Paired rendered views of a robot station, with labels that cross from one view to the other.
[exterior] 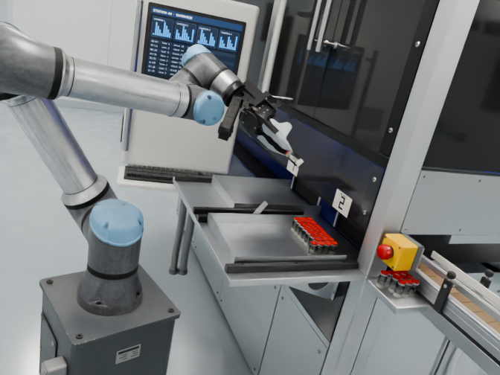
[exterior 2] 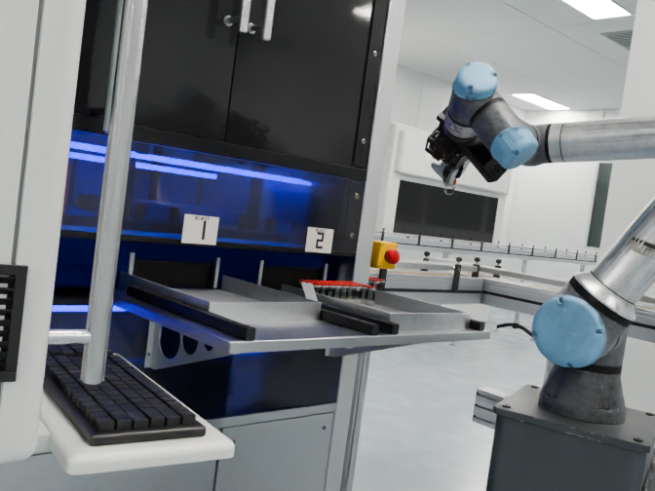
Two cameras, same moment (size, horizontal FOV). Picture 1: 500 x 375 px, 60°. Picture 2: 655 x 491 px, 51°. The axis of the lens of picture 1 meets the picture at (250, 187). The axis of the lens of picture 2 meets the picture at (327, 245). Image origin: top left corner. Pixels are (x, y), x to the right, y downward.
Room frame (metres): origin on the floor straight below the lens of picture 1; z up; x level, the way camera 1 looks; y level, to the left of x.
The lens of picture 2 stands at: (1.76, 1.32, 1.10)
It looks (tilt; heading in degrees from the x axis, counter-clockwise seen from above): 3 degrees down; 252
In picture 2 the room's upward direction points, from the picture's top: 8 degrees clockwise
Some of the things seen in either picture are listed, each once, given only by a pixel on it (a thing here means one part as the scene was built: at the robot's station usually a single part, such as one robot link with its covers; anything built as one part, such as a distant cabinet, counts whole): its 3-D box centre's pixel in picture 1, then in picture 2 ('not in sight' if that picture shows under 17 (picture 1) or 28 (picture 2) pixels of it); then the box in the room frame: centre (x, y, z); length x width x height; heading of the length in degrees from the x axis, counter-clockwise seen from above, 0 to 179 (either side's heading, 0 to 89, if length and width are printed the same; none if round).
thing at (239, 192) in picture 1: (265, 194); (216, 294); (1.52, -0.06, 0.90); 0.34 x 0.26 x 0.04; 115
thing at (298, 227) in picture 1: (306, 236); (340, 293); (1.21, -0.20, 0.90); 0.18 x 0.02 x 0.05; 24
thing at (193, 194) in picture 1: (263, 221); (301, 314); (1.34, -0.07, 0.87); 0.70 x 0.48 x 0.02; 25
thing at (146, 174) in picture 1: (172, 175); (100, 383); (1.73, 0.33, 0.82); 0.40 x 0.14 x 0.02; 107
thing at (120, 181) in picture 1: (171, 178); (70, 402); (1.77, 0.34, 0.79); 0.45 x 0.28 x 0.03; 107
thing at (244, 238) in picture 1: (274, 238); (372, 305); (1.16, -0.10, 0.90); 0.34 x 0.26 x 0.04; 114
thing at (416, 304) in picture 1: (401, 294); not in sight; (1.04, -0.46, 0.87); 0.14 x 0.13 x 0.02; 115
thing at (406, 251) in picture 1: (399, 251); (379, 253); (1.03, -0.42, 0.99); 0.08 x 0.07 x 0.07; 115
